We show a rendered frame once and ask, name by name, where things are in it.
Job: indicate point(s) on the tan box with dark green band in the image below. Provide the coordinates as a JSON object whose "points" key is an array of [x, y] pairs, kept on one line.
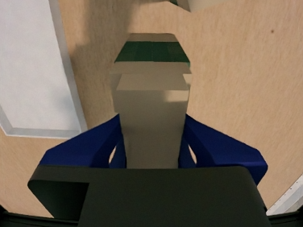
{"points": [[193, 5], [150, 84]]}

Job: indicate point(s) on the white shallow rectangular tray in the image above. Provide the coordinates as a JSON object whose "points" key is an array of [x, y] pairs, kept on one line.
{"points": [[34, 99]]}

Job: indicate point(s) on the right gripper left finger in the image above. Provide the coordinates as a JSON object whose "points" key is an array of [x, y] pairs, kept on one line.
{"points": [[91, 148]]}

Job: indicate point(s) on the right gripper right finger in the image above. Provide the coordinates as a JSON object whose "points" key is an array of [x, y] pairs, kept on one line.
{"points": [[213, 148]]}

